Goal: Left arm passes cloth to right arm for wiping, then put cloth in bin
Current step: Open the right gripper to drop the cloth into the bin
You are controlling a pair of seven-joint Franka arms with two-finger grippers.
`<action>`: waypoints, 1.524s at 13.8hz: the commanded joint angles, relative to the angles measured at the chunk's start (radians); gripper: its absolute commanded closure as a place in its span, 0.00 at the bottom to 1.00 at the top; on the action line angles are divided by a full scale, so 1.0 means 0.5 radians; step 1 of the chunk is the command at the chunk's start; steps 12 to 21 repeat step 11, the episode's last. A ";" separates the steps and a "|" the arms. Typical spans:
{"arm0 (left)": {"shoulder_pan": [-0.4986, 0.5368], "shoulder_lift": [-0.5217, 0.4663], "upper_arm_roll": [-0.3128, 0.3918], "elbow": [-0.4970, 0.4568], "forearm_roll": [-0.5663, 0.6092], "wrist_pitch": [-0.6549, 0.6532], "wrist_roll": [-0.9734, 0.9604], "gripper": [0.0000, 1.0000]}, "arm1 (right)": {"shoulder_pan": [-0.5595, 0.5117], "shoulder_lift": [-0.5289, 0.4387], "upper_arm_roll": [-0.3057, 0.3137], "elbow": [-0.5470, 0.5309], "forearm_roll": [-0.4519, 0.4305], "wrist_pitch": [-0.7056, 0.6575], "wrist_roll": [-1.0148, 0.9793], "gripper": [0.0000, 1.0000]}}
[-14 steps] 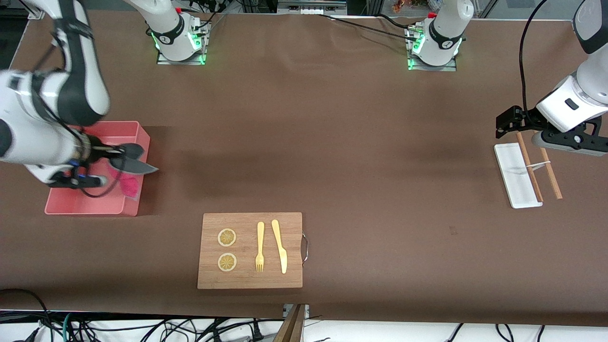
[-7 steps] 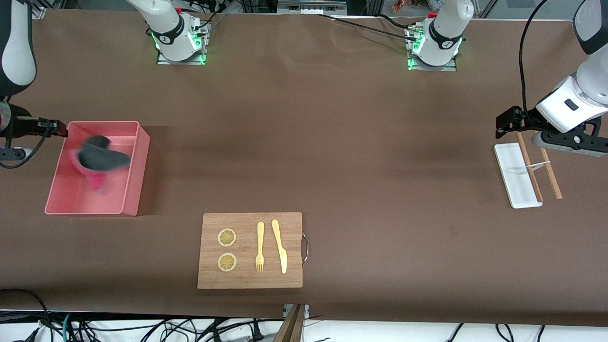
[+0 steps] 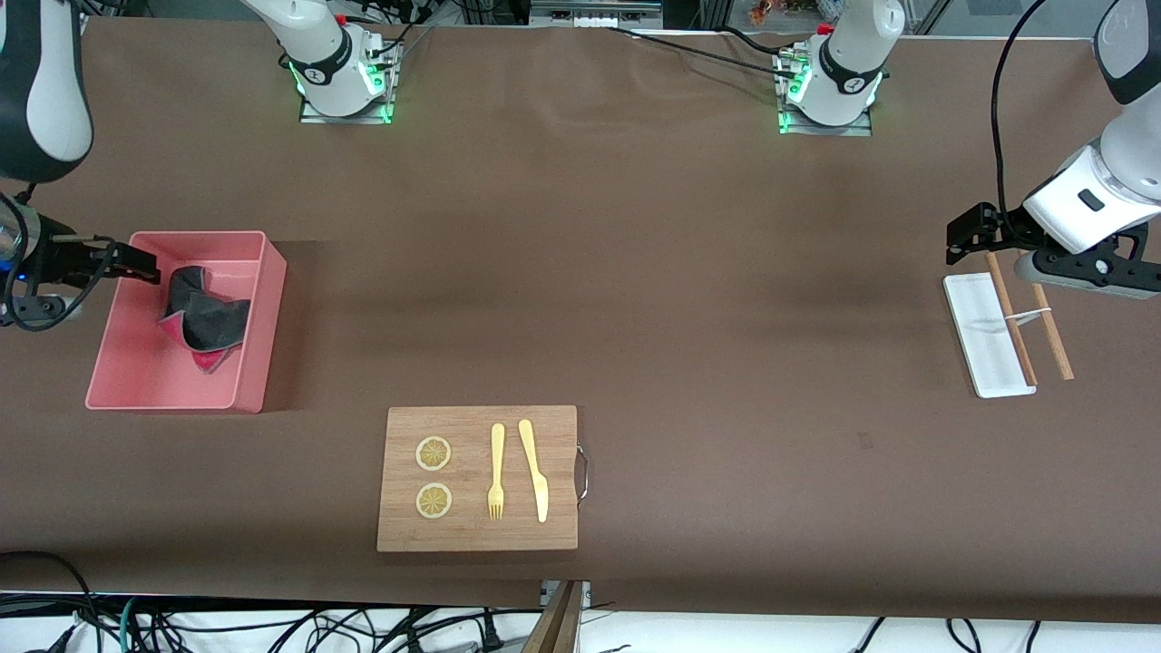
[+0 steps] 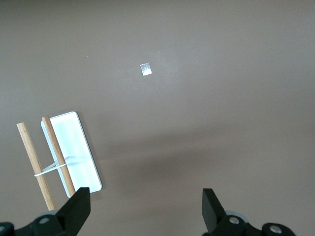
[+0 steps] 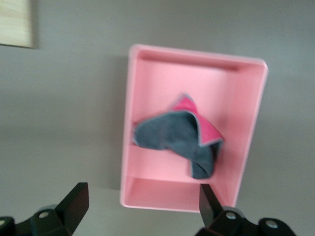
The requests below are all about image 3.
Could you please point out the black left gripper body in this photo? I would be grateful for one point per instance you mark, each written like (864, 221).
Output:
(1005, 229)

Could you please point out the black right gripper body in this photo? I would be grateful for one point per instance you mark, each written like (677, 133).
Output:
(56, 257)

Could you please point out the pink and grey cloth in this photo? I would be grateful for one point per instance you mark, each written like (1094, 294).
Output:
(213, 326)

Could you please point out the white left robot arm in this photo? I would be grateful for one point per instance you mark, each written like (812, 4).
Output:
(1079, 209)

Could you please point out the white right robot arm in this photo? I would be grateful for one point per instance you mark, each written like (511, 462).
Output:
(54, 100)

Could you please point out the white rubber band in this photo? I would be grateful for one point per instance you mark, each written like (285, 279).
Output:
(1029, 316)

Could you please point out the white rectangular tray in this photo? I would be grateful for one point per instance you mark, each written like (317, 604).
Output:
(980, 336)

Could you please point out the pink plastic box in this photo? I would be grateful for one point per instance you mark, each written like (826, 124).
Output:
(136, 381)

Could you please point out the orange colourful toy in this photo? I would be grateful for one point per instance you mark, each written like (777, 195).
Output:
(764, 11)

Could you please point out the lemon slice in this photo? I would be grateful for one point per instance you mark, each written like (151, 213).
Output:
(434, 501)
(434, 453)

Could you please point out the bamboo cutting board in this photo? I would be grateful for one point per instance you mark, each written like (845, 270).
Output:
(472, 435)

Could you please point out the yellow plastic fork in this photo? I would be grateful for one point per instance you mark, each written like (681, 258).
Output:
(497, 453)

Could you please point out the grey power strip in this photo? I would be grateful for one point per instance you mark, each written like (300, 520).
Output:
(594, 14)

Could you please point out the yellow plastic knife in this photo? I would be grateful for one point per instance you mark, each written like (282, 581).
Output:
(535, 472)

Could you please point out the brown wooden plank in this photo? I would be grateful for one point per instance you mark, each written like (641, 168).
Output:
(558, 628)

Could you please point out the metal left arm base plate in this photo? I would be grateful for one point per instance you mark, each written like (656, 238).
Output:
(821, 130)

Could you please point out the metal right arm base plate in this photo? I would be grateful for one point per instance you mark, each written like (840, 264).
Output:
(381, 100)

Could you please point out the small metal bracket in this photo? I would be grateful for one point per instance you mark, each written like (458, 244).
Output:
(585, 591)

